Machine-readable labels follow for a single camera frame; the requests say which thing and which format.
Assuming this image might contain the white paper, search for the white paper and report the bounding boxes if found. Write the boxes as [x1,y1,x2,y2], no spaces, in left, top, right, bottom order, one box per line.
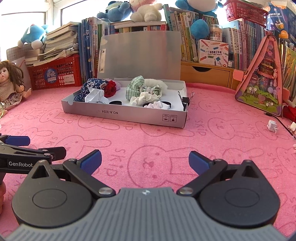
[84,87,109,104]

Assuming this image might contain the black round cap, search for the black round cap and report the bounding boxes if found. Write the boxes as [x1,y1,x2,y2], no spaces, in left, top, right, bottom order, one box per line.
[142,100,172,110]
[109,100,122,105]

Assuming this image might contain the blue floral fabric pouch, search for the blue floral fabric pouch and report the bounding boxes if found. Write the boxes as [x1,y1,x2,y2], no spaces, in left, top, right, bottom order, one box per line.
[74,78,108,102]

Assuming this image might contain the red knitted pouch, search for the red knitted pouch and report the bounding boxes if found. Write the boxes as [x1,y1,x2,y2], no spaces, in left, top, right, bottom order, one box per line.
[104,80,117,98]

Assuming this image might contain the cream lace scrunchie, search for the cream lace scrunchie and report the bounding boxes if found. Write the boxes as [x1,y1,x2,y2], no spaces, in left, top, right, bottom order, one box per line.
[129,92,161,106]

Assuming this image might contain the green checkered cloth bundle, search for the green checkered cloth bundle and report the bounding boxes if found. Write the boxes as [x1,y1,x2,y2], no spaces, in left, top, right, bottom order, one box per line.
[125,75,162,100]

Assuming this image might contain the white fluffy plush toy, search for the white fluffy plush toy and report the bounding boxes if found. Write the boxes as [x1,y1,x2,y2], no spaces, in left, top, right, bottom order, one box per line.
[144,78,168,92]

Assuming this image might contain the purple plush monster toy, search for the purple plush monster toy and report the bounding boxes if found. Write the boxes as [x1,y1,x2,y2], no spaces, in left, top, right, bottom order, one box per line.
[115,81,121,91]

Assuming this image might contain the person left hand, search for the person left hand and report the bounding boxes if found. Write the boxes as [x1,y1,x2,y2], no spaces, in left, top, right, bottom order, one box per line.
[0,182,6,214]

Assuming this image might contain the brown haired doll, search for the brown haired doll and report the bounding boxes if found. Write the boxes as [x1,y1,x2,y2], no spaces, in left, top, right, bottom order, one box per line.
[0,60,32,117]

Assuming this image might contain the pink bunny pattern blanket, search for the pink bunny pattern blanket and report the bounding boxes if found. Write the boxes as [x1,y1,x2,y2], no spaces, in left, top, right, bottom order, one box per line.
[1,84,295,236]

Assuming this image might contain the black binder clip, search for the black binder clip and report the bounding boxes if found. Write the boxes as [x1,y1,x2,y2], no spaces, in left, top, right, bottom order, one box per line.
[178,91,195,111]

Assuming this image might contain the small white paper cube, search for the small white paper cube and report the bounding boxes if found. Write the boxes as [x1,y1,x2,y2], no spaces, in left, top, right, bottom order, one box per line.
[267,120,278,133]

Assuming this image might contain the red plastic basket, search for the red plastic basket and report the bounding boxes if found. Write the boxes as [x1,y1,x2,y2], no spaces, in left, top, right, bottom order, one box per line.
[28,54,82,90]
[223,0,268,27]

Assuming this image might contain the wooden drawer shelf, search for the wooden drawer shelf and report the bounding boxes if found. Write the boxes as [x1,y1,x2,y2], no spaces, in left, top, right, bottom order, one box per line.
[180,61,239,90]

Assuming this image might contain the pink triangular toy house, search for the pink triangular toy house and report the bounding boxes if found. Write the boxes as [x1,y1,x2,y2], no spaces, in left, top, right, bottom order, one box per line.
[235,35,283,116]

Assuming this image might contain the silver open file box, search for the silver open file box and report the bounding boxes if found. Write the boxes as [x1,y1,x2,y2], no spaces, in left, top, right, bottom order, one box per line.
[62,31,189,128]

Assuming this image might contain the blue cat plush left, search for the blue cat plush left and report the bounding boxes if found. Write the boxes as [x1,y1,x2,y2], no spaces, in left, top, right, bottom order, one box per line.
[18,24,48,49]

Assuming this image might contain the stack of books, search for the stack of books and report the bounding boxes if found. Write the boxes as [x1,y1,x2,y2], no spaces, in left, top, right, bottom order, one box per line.
[25,22,79,66]

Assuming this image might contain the pencil pattern white box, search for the pencil pattern white box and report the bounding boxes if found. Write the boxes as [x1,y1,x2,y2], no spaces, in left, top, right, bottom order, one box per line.
[198,39,229,67]

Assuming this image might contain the row of blue books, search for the row of blue books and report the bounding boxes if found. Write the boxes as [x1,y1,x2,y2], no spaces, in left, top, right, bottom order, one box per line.
[78,16,110,83]

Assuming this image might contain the row of shelf books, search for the row of shelf books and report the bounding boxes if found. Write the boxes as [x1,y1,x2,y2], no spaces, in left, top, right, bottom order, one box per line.
[163,4,266,70]

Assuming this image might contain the large blue plush right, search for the large blue plush right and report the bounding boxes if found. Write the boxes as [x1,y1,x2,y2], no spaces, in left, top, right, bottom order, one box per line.
[174,0,219,40]

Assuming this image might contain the blue bear plush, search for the blue bear plush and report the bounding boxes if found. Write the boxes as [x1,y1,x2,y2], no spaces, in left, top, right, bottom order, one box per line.
[97,1,132,23]

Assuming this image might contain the upper red plastic basket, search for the upper red plastic basket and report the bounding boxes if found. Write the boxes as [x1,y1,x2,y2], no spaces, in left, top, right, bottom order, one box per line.
[223,0,268,27]

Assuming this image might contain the white pink sheep plush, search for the white pink sheep plush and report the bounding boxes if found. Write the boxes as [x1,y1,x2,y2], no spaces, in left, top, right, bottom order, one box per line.
[129,0,163,22]

